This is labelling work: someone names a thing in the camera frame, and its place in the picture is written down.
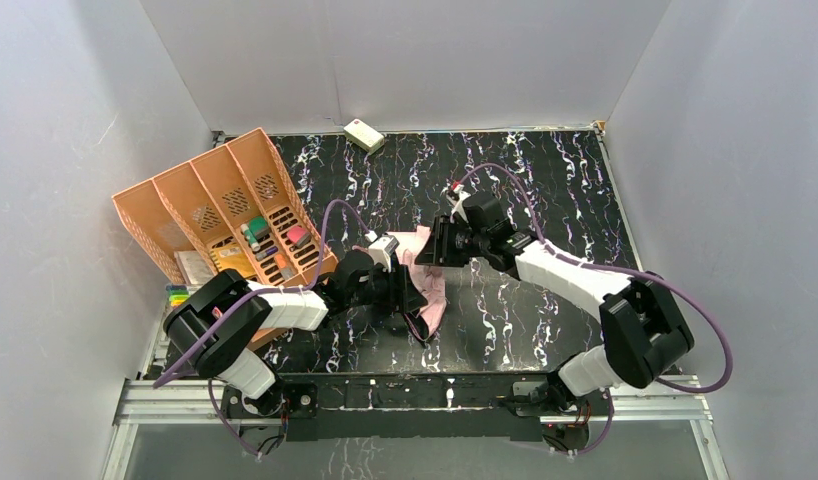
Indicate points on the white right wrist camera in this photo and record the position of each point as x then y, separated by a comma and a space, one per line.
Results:
456, 196

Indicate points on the white paper pad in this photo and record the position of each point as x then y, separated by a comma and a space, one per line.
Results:
193, 268

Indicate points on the aluminium frame rail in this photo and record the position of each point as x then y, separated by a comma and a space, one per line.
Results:
179, 431

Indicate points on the black and pink folding umbrella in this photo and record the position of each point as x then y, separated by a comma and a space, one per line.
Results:
428, 280

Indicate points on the yellow notebook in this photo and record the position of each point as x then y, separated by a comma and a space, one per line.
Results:
231, 256

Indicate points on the colourful marker set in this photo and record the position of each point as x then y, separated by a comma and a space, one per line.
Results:
177, 294

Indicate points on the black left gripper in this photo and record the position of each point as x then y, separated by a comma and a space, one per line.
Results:
405, 291

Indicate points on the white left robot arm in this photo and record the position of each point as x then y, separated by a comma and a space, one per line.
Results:
213, 328

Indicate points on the orange plastic desk organizer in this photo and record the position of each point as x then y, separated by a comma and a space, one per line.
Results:
200, 204

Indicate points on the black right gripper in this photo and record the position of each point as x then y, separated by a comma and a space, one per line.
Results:
442, 239

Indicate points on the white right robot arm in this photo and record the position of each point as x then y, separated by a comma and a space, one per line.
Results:
643, 330

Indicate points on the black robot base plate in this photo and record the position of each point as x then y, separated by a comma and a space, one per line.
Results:
515, 406

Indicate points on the white small box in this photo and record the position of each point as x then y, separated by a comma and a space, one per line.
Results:
364, 136

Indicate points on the pink eraser block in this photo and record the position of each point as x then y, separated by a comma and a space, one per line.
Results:
298, 236

